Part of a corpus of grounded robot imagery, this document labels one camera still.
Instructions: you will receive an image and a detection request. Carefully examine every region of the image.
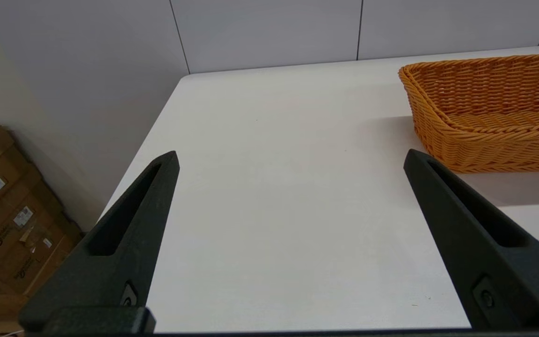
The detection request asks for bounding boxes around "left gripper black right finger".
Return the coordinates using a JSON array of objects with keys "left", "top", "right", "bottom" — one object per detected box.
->
[{"left": 403, "top": 148, "right": 539, "bottom": 330}]

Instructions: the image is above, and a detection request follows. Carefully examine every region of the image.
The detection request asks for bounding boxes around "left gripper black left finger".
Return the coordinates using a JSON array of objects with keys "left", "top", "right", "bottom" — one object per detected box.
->
[{"left": 18, "top": 150, "right": 181, "bottom": 328}]

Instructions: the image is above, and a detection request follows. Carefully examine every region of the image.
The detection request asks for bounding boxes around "orange wicker basket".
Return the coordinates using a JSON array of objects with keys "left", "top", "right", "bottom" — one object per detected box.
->
[{"left": 398, "top": 51, "right": 539, "bottom": 174}]

